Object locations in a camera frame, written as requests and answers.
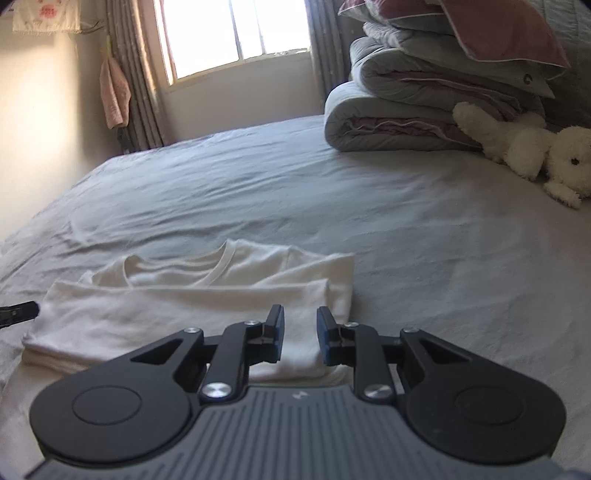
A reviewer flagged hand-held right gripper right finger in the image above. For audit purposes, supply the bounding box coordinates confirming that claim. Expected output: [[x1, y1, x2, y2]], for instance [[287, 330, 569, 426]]
[[317, 306, 472, 405]]

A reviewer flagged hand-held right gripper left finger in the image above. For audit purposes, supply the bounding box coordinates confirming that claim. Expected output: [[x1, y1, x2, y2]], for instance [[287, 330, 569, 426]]
[[131, 305, 285, 404]]

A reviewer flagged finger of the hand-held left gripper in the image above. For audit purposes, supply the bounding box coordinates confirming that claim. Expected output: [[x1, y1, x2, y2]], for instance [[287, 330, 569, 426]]
[[0, 301, 40, 330]]

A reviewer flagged white sweatshirt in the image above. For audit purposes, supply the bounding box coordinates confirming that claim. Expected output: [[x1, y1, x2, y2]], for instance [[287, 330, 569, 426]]
[[21, 239, 356, 387]]

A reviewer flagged bed with grey sheet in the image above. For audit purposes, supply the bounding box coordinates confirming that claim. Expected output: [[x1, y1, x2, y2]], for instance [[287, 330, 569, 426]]
[[0, 113, 591, 480]]

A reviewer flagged light grey folded quilt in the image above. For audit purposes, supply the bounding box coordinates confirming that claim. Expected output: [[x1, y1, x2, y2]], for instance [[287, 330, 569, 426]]
[[323, 82, 523, 153]]

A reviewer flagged pink hanging towel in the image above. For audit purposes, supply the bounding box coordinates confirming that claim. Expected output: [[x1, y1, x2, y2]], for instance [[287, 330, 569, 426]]
[[99, 55, 133, 130]]

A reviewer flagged grey curtain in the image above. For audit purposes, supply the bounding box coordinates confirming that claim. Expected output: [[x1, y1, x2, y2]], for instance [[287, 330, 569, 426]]
[[105, 0, 168, 151], [305, 0, 359, 117]]

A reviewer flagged white plush toy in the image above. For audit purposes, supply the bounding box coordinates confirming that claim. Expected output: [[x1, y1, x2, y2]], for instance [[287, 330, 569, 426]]
[[452, 102, 591, 210]]

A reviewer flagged white hanging cloth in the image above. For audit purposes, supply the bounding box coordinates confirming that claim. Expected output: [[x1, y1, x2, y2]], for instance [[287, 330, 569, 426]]
[[11, 0, 85, 34]]

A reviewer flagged window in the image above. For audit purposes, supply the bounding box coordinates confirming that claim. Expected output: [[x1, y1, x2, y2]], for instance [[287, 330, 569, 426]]
[[152, 0, 313, 89]]

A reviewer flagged purple pillow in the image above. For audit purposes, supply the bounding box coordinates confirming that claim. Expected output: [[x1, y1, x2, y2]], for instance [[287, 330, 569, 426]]
[[338, 0, 571, 71]]

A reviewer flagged grey quilted headboard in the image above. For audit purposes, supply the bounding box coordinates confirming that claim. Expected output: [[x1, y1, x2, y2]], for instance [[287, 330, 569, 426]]
[[531, 0, 591, 66]]

